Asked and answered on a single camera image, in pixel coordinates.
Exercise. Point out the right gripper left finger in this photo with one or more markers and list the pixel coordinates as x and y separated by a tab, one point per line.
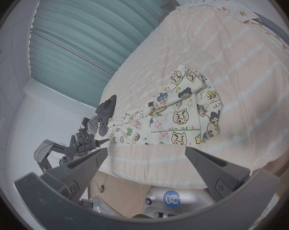
79	171

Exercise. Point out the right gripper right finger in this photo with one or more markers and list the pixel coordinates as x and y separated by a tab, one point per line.
214	174

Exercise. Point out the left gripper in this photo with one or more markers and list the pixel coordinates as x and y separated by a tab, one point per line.
91	142

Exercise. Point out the white printed pyjama top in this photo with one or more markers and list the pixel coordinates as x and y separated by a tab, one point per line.
178	118

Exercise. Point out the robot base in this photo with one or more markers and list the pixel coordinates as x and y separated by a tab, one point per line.
182	200

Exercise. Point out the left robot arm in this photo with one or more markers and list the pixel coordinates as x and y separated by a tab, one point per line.
42	150

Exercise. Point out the bed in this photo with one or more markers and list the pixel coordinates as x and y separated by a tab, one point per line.
218	56

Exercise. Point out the heap of mixed items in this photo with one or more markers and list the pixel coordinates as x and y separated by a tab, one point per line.
63	161

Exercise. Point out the grey garment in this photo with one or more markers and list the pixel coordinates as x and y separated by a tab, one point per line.
93	124

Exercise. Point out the black garment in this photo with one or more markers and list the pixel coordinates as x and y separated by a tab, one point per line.
107	109

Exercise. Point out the blue-green curtain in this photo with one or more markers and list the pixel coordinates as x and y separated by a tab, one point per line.
63	68
99	20

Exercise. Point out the grey bedside table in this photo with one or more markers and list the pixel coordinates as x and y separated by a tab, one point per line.
168	2

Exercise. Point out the white printed pillow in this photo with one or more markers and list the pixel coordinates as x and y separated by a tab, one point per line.
230	7

